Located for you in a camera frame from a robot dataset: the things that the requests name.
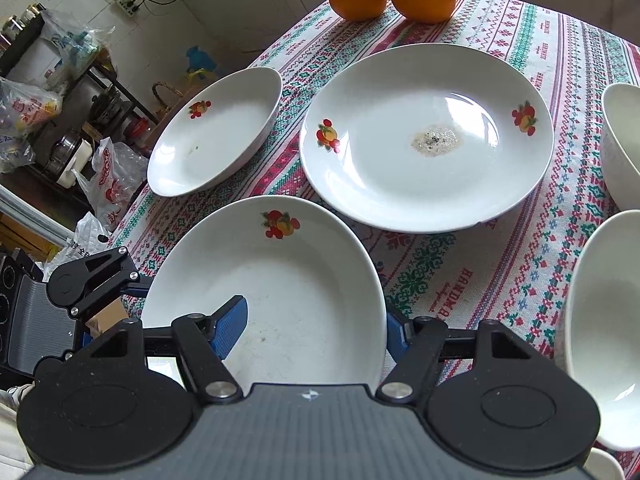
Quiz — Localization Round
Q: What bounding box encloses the black cooking pot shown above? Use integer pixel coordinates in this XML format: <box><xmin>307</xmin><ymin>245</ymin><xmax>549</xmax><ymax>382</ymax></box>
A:
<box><xmin>90</xmin><ymin>90</ymin><xmax>133</xmax><ymax>126</ymax></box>

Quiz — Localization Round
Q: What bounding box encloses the small white fruit-print plate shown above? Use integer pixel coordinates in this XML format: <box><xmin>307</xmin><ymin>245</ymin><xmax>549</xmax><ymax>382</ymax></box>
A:
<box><xmin>146</xmin><ymin>66</ymin><xmax>284</xmax><ymax>197</ymax></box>

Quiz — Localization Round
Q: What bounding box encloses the blue plastic bag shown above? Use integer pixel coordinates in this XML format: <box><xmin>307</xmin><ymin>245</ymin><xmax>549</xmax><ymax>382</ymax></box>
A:
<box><xmin>186</xmin><ymin>46</ymin><xmax>218</xmax><ymax>73</ymax></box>

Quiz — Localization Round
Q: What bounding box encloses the steel pot with lid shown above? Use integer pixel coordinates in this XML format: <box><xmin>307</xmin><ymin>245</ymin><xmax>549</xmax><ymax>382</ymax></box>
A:
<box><xmin>42</xmin><ymin>132</ymin><xmax>93</xmax><ymax>181</ymax></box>

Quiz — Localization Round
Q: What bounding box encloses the white black-print plastic bag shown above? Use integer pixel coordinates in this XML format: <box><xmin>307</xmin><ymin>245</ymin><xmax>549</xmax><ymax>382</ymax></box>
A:
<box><xmin>50</xmin><ymin>212</ymin><xmax>111</xmax><ymax>281</ymax></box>

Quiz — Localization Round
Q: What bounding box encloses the deep white bowl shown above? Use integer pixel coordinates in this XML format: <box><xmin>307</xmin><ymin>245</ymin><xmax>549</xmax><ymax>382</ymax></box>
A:
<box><xmin>600</xmin><ymin>82</ymin><xmax>640</xmax><ymax>212</ymax></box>

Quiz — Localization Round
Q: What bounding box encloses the patterned tablecloth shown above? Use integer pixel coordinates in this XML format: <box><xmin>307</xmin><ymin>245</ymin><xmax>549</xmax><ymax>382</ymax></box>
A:
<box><xmin>107</xmin><ymin>0</ymin><xmax>640</xmax><ymax>466</ymax></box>

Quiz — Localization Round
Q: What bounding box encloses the clear plastic bag with snacks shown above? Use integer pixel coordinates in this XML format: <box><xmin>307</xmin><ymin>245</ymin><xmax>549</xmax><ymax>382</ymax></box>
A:
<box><xmin>0</xmin><ymin>77</ymin><xmax>63</xmax><ymax>136</ymax></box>

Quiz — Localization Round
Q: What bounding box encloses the black metal shelf rack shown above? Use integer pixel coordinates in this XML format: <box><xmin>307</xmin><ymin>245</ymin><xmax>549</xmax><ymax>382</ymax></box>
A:
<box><xmin>0</xmin><ymin>5</ymin><xmax>161</xmax><ymax>211</ymax></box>

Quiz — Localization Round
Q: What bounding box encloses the large white fruit-print plate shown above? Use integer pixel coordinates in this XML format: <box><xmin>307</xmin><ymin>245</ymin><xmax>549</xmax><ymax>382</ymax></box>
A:
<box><xmin>299</xmin><ymin>43</ymin><xmax>555</xmax><ymax>234</ymax></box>

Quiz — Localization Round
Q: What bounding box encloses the white cloth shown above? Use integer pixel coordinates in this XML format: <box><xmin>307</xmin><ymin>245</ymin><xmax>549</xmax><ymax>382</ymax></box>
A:
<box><xmin>0</xmin><ymin>385</ymin><xmax>36</xmax><ymax>468</ymax></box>

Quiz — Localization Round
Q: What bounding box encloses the white red-print plastic bag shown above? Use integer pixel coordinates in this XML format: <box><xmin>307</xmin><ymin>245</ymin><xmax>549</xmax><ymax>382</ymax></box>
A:
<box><xmin>75</xmin><ymin>137</ymin><xmax>148</xmax><ymax>216</ymax></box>

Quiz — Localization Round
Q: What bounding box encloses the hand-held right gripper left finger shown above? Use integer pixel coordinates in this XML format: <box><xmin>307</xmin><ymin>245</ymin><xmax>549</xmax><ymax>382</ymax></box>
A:
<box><xmin>75</xmin><ymin>294</ymin><xmax>249</xmax><ymax>405</ymax></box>

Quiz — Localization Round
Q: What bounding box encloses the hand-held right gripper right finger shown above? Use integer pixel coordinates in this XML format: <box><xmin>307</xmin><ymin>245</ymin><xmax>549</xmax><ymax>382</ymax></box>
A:
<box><xmin>375</xmin><ymin>310</ymin><xmax>548</xmax><ymax>403</ymax></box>

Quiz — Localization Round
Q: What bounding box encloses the brown cardboard box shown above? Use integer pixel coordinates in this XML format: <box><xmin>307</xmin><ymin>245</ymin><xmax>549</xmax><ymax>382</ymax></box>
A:
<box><xmin>87</xmin><ymin>300</ymin><xmax>128</xmax><ymax>336</ymax></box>

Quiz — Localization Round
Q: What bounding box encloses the clear blue-print plastic bag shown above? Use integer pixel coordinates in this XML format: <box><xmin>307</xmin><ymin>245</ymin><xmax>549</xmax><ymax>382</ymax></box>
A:
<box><xmin>40</xmin><ymin>10</ymin><xmax>116</xmax><ymax>86</ymax></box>

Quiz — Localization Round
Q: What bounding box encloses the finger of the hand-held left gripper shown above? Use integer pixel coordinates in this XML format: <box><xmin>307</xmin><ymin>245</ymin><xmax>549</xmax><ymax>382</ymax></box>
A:
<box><xmin>70</xmin><ymin>246</ymin><xmax>153</xmax><ymax>318</ymax></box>

